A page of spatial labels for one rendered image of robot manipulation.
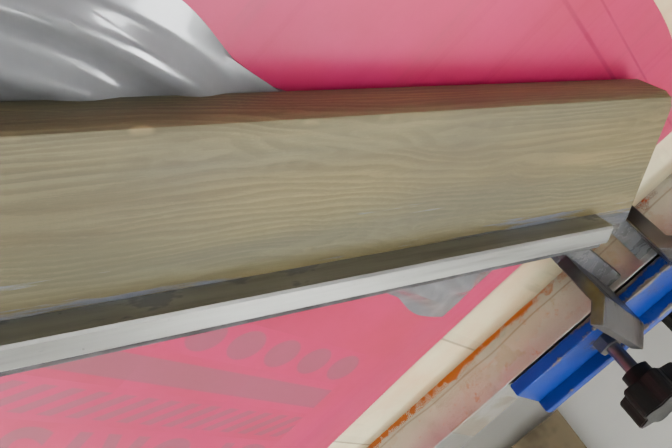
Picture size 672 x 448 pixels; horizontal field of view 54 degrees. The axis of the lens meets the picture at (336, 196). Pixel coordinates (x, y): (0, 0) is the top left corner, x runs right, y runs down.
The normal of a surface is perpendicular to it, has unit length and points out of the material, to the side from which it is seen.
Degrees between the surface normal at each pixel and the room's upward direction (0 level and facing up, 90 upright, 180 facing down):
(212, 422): 0
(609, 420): 90
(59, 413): 0
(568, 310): 90
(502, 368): 90
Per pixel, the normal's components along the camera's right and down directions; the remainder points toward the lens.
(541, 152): 0.47, 0.47
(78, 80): 0.68, 0.18
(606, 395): -0.60, -0.32
